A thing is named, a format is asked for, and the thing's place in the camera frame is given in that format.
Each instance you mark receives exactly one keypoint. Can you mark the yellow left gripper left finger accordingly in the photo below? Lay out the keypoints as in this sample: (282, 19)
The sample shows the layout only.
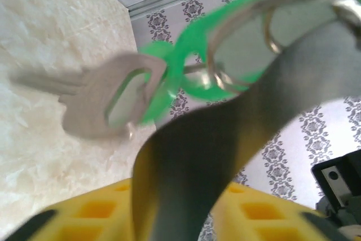
(93, 215)

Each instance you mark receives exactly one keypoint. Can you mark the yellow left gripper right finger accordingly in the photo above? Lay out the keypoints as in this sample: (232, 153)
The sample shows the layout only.
(268, 218)

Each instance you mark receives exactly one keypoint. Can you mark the large grey metal keyring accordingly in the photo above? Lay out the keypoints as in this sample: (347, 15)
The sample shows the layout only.
(183, 167)

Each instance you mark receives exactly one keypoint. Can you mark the silver key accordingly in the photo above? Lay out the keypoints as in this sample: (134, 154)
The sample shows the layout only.
(84, 102)

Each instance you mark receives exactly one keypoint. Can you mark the green plastic key tag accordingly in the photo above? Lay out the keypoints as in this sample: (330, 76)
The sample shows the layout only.
(193, 35)

